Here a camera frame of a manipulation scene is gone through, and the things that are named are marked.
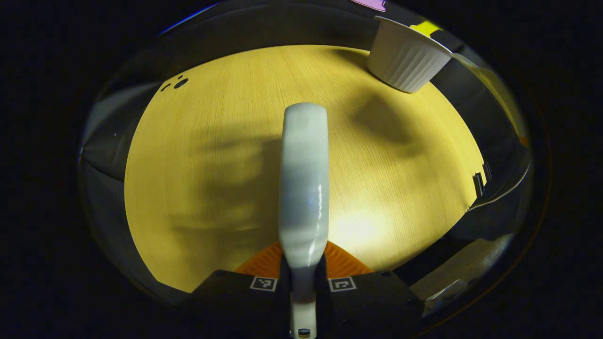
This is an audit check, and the small white broom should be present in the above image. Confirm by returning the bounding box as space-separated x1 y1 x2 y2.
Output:
278 102 330 339

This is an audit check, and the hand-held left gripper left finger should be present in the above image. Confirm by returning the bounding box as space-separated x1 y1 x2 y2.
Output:
181 241 293 339

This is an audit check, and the white ribbed garbage bin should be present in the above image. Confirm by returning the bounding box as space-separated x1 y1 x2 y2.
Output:
367 16 454 94

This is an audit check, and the white cable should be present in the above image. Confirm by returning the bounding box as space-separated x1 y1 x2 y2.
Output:
465 162 533 212

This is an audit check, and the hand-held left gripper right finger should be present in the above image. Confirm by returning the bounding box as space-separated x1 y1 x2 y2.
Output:
317 241 423 339

